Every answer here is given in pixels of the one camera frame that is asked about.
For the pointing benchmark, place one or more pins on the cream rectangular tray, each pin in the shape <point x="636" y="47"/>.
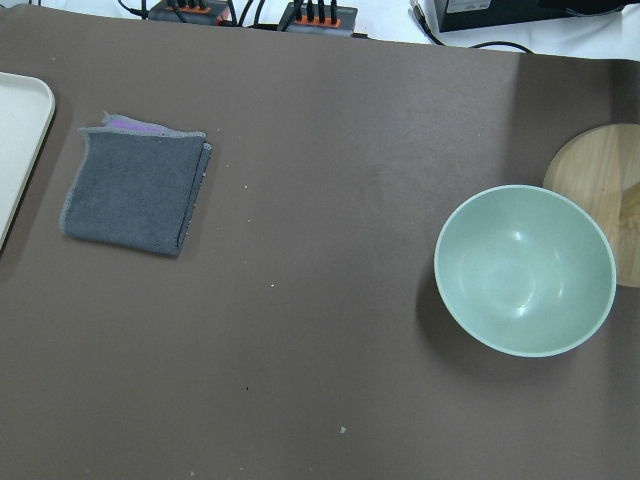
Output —
<point x="27" y="107"/>

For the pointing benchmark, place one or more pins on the grey folded cloth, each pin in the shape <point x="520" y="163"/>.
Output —
<point x="137" y="185"/>

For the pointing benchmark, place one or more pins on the green bowl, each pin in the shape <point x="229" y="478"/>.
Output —
<point x="525" y="271"/>

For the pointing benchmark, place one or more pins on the left orange usb hub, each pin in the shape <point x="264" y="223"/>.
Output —
<point x="209" y="13"/>

